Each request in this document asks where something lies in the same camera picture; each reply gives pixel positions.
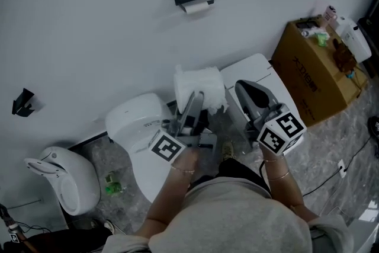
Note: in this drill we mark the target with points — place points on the small white roll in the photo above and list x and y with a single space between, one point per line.
309 32

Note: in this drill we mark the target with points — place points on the white floor socket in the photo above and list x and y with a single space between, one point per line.
342 168

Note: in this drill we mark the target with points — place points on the black metal rack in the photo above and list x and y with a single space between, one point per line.
371 47

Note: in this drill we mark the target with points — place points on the white round urinal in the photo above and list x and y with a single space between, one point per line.
77 183

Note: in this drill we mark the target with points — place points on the person's right forearm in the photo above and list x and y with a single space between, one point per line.
281 186

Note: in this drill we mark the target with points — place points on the brown cardboard box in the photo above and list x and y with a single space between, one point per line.
311 83

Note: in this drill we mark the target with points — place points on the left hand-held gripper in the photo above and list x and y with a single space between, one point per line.
165 146

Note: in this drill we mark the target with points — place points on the white toilet with tank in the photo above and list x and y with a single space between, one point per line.
133 115

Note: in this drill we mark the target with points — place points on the green crumpled bag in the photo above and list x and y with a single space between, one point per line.
322 39

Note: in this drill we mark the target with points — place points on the thin metal wall rod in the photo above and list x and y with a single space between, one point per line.
25 205

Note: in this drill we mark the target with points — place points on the small green box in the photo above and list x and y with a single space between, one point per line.
111 178

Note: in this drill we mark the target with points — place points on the brown toy figure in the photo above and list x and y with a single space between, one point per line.
343 54

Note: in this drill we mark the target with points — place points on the white plastic tank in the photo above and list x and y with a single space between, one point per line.
353 38

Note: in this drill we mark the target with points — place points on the small black case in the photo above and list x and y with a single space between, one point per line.
303 25

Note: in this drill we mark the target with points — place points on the small black wall holder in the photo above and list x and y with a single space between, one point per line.
20 100

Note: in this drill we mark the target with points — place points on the green plastic bottle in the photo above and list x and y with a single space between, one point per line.
114 189

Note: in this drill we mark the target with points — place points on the white toilet paper roll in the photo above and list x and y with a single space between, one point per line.
210 83

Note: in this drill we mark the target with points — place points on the person's black trousers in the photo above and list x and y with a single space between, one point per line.
237 169

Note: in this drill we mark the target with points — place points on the gold bangle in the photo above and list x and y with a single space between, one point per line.
281 177

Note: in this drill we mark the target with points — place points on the person's left forearm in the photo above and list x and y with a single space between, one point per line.
174 186

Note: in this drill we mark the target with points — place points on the person's grey sweater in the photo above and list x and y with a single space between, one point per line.
237 216

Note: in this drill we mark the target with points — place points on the person's beige shoe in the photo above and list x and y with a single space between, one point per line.
228 151

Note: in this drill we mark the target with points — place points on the black round disc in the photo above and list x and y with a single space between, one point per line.
373 127

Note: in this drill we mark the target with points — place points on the small teal object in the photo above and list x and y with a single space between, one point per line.
351 75

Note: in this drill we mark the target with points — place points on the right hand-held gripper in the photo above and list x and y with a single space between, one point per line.
281 133

